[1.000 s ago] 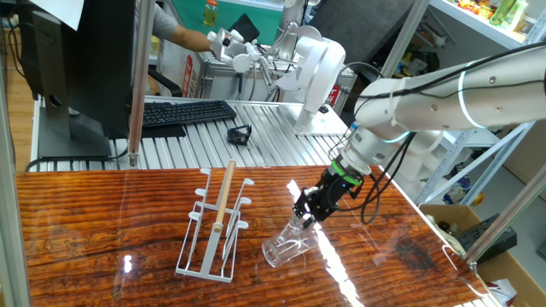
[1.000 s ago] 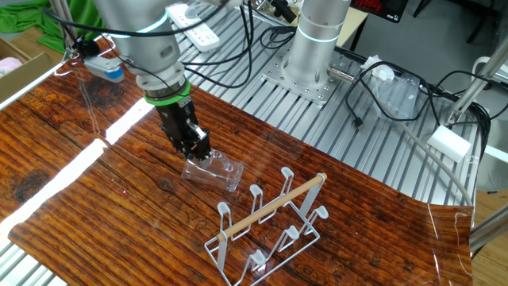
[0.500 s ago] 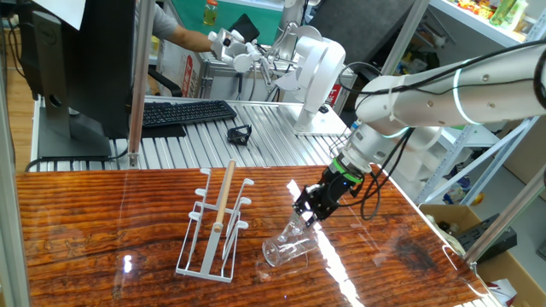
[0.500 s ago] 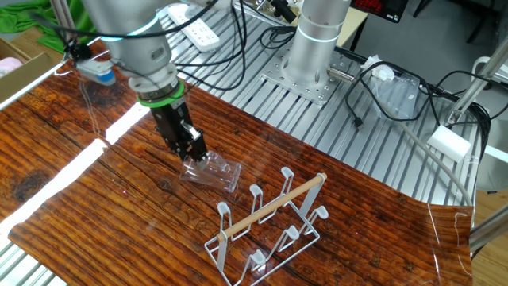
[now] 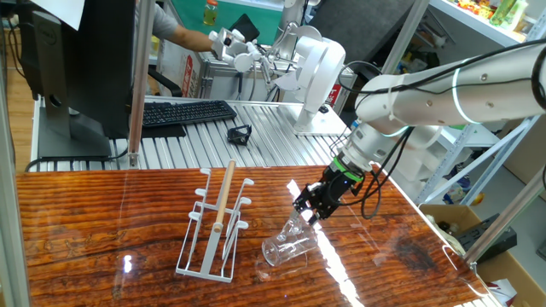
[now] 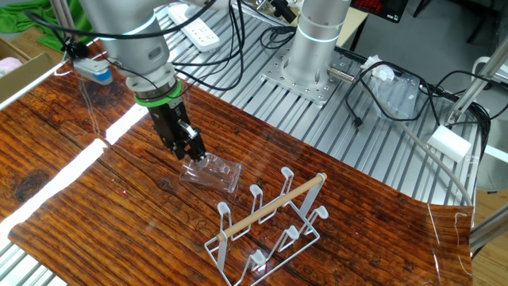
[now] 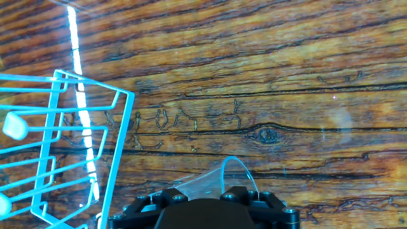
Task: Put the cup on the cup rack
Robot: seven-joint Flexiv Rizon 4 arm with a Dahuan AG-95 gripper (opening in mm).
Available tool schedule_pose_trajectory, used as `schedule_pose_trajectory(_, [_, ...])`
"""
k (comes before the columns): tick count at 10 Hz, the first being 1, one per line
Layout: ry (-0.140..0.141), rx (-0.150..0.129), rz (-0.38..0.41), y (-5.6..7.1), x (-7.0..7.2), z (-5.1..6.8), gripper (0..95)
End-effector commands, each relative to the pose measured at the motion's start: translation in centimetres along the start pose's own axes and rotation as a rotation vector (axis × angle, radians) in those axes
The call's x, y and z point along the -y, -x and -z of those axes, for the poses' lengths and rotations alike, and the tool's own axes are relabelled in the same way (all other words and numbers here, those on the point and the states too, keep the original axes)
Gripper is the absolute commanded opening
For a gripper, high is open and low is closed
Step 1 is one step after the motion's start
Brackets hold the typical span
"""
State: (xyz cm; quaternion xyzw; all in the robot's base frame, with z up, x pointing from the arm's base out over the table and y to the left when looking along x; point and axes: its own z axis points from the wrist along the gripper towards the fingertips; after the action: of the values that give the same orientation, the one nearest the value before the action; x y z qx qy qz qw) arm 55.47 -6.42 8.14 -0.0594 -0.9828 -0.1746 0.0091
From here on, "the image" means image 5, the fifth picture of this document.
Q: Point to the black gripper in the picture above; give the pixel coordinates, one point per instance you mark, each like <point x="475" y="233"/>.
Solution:
<point x="335" y="192"/>

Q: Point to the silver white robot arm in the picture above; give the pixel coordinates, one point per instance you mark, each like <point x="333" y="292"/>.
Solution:
<point x="448" y="94"/>

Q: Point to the person bare forearm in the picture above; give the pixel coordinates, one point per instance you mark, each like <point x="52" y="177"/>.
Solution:
<point x="192" y="38"/>

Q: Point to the small black phone holder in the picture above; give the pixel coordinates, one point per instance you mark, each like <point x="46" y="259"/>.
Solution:
<point x="234" y="133"/>

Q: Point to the white haptic control device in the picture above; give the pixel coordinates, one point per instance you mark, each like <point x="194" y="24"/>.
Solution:
<point x="317" y="77"/>

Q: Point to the aluminium equipment case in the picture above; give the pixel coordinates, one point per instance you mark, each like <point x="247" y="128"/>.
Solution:
<point x="222" y="85"/>

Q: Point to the black keyboard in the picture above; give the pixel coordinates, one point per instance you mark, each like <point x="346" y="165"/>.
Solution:
<point x="187" y="113"/>

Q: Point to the white box red label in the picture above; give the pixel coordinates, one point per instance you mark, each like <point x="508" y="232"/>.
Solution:
<point x="187" y="77"/>

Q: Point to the black chair armrest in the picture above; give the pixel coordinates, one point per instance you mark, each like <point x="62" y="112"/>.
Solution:
<point x="170" y="87"/>

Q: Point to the black electronic box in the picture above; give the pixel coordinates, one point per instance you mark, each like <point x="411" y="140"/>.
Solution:
<point x="490" y="243"/>

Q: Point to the black tablet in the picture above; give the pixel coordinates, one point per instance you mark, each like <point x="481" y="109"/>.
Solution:
<point x="245" y="27"/>

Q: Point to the dark grey board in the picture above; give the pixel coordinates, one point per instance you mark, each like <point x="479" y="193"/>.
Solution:
<point x="362" y="21"/>

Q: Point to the glossy wood grain mat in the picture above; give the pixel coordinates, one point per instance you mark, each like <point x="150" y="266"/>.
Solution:
<point x="106" y="221"/>

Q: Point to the brown cardboard box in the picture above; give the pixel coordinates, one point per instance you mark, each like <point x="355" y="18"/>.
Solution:
<point x="512" y="273"/>

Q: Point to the green bottle orange cap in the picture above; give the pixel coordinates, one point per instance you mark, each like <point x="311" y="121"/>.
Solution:
<point x="210" y="15"/>

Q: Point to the black computer monitor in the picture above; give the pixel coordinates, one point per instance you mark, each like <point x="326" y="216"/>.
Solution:
<point x="98" y="64"/>

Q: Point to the white paper sheet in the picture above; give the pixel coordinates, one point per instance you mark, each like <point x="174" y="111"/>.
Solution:
<point x="64" y="10"/>

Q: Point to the aluminium frame post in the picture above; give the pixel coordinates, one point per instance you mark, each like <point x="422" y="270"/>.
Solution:
<point x="141" y="85"/>
<point x="405" y="38"/>
<point x="10" y="234"/>
<point x="503" y="221"/>

